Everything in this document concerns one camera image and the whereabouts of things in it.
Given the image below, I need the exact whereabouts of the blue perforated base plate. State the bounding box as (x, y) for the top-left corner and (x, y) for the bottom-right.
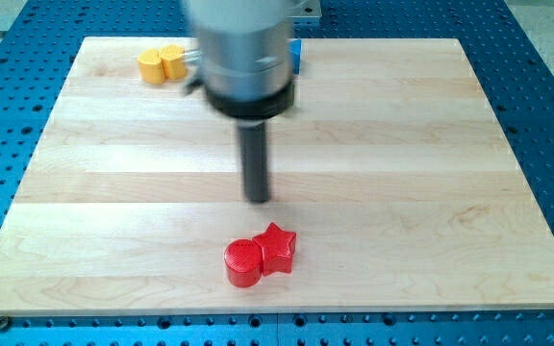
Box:
(0, 1), (554, 345)

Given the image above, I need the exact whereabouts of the red cylinder block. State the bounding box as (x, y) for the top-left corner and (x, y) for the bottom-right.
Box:
(224, 239), (263, 288)

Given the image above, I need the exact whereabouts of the blue cube block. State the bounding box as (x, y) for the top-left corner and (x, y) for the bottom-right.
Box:
(289, 39), (302, 75)

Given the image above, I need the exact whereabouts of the wooden board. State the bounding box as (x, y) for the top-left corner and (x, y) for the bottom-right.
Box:
(0, 37), (554, 316)

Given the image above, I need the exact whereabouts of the red star block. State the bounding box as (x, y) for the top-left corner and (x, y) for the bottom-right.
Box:
(252, 222), (297, 276)

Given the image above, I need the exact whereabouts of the yellow pentagon block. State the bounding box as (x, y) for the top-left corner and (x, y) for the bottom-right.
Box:
(158, 44), (188, 80)

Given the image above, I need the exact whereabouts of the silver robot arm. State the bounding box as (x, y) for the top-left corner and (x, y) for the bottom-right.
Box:
(185, 0), (294, 121)

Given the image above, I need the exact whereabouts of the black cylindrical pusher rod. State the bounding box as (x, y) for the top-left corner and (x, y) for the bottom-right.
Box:
(237, 121), (270, 204)

